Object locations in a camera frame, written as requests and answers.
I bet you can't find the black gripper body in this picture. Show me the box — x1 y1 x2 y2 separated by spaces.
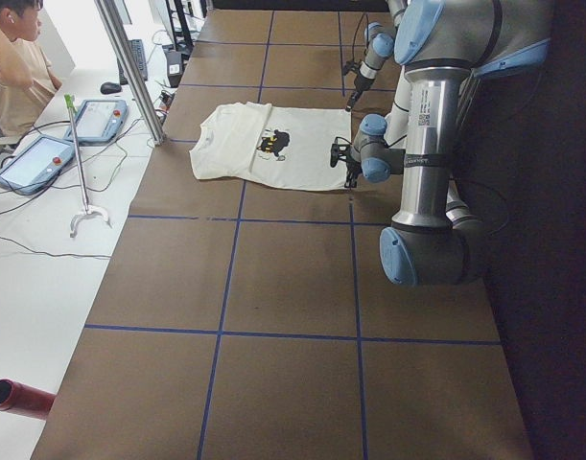
351 75 369 99
330 137 358 176

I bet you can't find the cream long-sleeve cat shirt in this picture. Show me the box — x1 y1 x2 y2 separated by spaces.
189 103 351 192

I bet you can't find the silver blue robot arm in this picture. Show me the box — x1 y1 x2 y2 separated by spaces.
330 1 554 286
341 1 409 112

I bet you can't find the black box white label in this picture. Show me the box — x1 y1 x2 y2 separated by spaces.
166 50 184 88

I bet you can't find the black keyboard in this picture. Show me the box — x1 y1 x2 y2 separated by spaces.
117 39 149 85

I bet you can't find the black computer mouse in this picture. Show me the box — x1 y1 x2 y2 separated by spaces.
100 81 122 95

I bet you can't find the far blue teach pendant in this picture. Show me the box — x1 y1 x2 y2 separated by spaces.
74 99 129 146

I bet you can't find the blue teach pendant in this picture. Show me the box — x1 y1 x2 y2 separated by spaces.
0 135 75 195
74 99 129 146

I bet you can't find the metal reacher grabber tool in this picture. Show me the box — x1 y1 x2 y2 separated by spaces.
64 94 111 239

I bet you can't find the near blue teach pendant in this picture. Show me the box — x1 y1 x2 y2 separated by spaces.
0 135 75 195

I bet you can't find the person in beige shirt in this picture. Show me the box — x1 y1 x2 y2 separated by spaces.
0 1 61 137

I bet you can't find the red cylinder bottle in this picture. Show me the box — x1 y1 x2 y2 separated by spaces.
0 379 56 420

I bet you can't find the aluminium frame post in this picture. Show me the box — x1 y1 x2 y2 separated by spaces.
95 0 165 146

